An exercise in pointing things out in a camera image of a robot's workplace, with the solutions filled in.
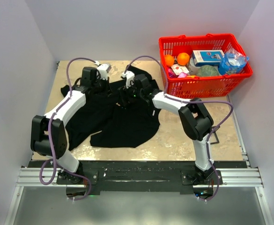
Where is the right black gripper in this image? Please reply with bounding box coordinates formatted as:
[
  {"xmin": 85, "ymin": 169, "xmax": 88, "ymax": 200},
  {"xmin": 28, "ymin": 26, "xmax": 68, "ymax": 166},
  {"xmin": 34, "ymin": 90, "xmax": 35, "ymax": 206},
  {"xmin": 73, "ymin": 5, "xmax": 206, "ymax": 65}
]
[{"xmin": 118, "ymin": 80, "xmax": 144, "ymax": 106}]

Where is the black t-shirt garment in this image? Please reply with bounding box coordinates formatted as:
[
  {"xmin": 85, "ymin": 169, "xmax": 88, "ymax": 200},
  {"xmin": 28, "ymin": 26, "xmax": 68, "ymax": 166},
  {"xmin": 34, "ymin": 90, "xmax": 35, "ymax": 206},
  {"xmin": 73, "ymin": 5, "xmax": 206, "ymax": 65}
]
[{"xmin": 60, "ymin": 65, "xmax": 162, "ymax": 151}]

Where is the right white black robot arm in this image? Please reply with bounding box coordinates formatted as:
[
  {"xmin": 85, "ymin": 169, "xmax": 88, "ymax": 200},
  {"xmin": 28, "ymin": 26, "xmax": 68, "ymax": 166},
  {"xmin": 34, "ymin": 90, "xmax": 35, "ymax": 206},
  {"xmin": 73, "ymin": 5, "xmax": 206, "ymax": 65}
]
[{"xmin": 120, "ymin": 71, "xmax": 215, "ymax": 185}]

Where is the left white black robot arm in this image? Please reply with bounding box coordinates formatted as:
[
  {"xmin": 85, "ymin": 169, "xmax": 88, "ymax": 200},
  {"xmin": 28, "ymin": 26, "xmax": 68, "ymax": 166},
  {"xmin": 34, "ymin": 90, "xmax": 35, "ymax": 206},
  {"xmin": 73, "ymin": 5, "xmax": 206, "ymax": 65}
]
[{"xmin": 30, "ymin": 63, "xmax": 111, "ymax": 184}]

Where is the left orange fruit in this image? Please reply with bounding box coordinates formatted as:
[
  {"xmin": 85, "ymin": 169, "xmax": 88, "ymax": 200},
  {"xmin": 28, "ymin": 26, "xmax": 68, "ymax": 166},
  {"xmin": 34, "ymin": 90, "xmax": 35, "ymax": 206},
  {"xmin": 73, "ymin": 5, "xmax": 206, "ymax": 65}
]
[{"xmin": 164, "ymin": 54, "xmax": 175, "ymax": 67}]

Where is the orange fruit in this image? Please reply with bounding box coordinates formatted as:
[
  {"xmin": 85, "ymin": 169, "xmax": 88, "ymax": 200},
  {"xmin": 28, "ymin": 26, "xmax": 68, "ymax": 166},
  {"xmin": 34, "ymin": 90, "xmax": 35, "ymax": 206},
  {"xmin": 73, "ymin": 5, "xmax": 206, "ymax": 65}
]
[
  {"xmin": 164, "ymin": 54, "xmax": 175, "ymax": 67},
  {"xmin": 177, "ymin": 52, "xmax": 190, "ymax": 66}
]

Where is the pink white packet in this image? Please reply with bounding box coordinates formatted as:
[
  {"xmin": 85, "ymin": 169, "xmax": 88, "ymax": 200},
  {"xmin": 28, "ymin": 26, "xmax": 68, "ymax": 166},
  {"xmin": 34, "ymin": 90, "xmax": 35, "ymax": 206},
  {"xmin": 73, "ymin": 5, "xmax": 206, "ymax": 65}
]
[{"xmin": 171, "ymin": 64, "xmax": 190, "ymax": 75}]

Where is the right orange fruit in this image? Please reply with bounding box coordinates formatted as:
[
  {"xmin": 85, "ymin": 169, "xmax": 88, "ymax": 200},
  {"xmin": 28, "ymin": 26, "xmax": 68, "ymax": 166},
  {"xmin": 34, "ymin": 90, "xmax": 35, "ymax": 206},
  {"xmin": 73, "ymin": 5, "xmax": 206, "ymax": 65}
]
[{"xmin": 177, "ymin": 52, "xmax": 190, "ymax": 66}]

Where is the red plastic basket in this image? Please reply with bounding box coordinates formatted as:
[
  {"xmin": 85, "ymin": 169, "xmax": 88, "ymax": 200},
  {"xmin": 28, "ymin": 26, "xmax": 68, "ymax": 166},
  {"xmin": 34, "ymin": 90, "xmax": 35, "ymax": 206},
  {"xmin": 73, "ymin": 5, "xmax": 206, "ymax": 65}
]
[{"xmin": 158, "ymin": 33, "xmax": 253, "ymax": 98}]

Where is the blue white box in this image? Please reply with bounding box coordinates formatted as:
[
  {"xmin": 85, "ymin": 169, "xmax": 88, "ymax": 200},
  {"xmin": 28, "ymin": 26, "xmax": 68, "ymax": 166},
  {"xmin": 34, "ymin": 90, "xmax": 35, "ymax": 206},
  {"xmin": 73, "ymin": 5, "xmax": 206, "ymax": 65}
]
[{"xmin": 192, "ymin": 50, "xmax": 224, "ymax": 67}]

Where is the blue plastic bag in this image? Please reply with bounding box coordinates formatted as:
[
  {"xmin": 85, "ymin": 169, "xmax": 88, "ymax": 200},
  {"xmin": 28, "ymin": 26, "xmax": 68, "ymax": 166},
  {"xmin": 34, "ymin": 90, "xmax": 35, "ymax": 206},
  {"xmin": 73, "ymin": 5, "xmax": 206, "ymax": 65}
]
[{"xmin": 218, "ymin": 47, "xmax": 249, "ymax": 75}]

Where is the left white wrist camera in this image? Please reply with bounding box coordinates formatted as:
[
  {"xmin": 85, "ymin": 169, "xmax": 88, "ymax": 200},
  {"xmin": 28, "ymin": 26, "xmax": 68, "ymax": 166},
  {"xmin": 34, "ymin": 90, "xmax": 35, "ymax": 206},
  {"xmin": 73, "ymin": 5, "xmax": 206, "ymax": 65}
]
[{"xmin": 97, "ymin": 63, "xmax": 111, "ymax": 81}]

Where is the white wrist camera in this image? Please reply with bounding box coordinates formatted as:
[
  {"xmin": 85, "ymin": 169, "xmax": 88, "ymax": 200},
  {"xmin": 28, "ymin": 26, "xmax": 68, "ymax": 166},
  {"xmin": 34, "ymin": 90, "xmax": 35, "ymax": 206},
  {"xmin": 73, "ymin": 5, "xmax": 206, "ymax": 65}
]
[
  {"xmin": 97, "ymin": 63, "xmax": 111, "ymax": 81},
  {"xmin": 121, "ymin": 71, "xmax": 135, "ymax": 89}
]

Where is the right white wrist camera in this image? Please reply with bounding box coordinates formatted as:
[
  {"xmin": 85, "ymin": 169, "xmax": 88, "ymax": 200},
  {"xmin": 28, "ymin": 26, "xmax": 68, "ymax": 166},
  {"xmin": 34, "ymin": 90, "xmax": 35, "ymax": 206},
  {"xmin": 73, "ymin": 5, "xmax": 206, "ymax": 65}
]
[{"xmin": 121, "ymin": 71, "xmax": 135, "ymax": 89}]

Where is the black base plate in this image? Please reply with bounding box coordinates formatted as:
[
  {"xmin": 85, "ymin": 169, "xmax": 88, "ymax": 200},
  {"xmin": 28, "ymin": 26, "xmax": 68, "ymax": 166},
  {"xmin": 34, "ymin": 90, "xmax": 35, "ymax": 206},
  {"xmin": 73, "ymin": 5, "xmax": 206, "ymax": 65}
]
[{"xmin": 56, "ymin": 160, "xmax": 223, "ymax": 196}]

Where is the black square frame stand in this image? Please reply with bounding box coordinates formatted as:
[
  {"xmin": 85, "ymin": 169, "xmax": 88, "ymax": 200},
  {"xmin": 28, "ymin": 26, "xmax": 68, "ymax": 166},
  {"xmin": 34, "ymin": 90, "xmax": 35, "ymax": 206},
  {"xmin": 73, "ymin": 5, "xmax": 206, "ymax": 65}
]
[{"xmin": 210, "ymin": 126, "xmax": 220, "ymax": 145}]

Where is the aluminium rail frame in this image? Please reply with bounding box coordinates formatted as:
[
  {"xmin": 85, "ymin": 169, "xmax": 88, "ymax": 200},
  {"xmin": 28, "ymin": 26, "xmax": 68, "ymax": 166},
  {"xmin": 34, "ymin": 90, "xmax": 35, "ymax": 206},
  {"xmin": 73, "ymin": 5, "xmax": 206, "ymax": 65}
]
[{"xmin": 6, "ymin": 97, "xmax": 274, "ymax": 225}]

